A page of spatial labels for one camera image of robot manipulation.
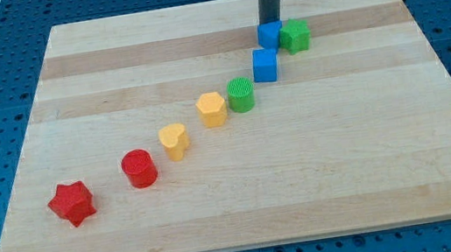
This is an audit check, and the wooden board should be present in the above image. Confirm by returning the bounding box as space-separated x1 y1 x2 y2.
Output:
0 0 451 252

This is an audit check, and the yellow hexagon block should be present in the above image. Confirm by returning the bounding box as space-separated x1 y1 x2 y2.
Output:
195 92 228 128

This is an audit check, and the red cylinder block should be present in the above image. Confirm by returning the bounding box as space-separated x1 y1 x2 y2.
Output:
121 149 158 188

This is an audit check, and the red star block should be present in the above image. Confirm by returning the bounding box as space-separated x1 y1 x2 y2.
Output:
47 181 97 228

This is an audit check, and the green star block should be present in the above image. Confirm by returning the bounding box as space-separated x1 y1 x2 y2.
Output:
279 18 311 55

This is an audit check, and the green cylinder block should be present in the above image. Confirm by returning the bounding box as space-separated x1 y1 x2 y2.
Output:
226 77 255 113

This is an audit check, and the yellow heart block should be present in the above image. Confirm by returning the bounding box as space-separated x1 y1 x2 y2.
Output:
158 122 191 161

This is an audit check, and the blue triangle block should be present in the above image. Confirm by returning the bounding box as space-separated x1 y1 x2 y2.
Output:
257 20 282 49

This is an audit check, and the blue cube block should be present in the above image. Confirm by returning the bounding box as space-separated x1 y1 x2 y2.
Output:
252 49 278 83

